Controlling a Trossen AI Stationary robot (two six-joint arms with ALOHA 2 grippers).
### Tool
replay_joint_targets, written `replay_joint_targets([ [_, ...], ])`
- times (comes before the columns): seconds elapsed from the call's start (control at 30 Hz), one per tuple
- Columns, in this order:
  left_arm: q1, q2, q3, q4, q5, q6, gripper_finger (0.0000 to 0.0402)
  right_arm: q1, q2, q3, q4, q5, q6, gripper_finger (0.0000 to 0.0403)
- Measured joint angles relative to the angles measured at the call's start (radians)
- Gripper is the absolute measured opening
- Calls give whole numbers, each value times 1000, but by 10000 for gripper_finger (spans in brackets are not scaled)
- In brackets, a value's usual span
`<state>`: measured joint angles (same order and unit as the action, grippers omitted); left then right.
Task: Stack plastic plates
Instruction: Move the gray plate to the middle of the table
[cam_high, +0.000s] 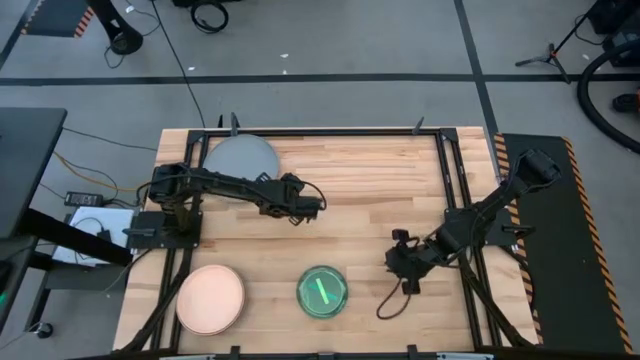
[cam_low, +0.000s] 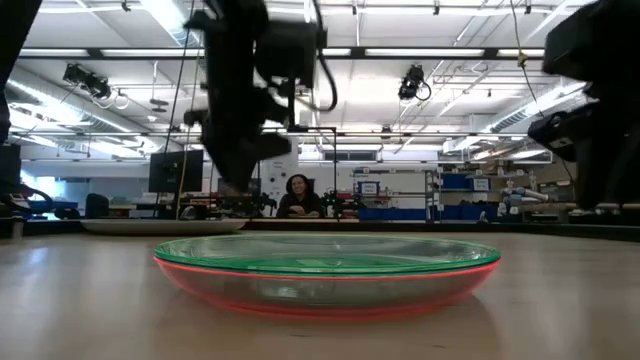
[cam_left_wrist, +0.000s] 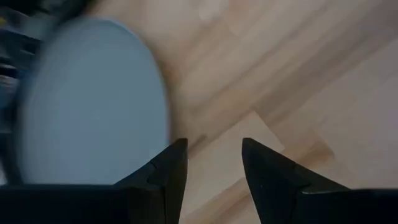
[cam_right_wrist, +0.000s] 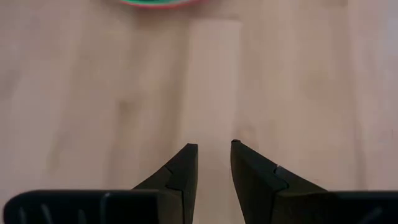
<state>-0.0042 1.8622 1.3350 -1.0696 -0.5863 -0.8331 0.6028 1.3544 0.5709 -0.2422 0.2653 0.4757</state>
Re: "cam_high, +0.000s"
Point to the white paper sheet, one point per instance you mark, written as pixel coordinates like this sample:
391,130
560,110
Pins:
117,220

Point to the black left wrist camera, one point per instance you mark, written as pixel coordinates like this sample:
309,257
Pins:
310,204

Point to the small hazard-striped black floor mat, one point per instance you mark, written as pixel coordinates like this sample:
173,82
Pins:
55,17

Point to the pale peach plastic plate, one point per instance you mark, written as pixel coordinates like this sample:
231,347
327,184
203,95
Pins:
210,300

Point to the black power adapter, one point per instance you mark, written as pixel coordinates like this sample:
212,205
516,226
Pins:
82,199

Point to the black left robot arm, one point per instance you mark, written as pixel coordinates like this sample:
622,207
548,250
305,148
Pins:
225,182

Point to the black caster wheel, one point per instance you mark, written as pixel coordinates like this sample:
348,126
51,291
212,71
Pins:
44,330

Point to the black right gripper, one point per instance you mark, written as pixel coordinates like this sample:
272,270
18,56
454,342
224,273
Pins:
407,262

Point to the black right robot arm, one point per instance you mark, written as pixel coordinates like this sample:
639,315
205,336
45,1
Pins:
490,205

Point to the grey frame clamp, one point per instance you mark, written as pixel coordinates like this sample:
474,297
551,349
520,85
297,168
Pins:
418,126
234,125

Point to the transparent green plastic plate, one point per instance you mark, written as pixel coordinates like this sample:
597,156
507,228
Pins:
312,300

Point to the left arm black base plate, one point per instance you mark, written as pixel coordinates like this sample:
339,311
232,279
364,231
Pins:
145,237

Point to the black desk support beam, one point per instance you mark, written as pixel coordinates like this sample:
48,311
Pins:
75,237

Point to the black tripod stand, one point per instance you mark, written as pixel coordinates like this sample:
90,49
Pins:
550,52

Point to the large grey plastic plate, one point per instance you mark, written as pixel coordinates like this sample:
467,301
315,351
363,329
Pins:
240,152

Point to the black metal table frame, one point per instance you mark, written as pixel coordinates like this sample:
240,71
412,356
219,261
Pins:
350,132

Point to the black round-foot stand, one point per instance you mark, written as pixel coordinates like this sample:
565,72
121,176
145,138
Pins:
120,42

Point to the large hazard-striped black floor mat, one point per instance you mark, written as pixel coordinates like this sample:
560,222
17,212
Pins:
550,260

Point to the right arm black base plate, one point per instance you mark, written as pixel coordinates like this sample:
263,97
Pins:
500,232

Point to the black frame edge bracket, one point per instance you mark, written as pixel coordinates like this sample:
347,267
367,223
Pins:
234,351
412,350

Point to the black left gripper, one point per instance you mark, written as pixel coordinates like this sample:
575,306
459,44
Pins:
286,197

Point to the black desk top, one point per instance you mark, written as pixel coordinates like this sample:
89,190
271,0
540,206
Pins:
25,165

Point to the black equipment case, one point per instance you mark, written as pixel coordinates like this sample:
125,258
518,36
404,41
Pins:
620,20

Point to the black orange floor device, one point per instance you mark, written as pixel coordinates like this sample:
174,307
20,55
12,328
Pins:
625,102

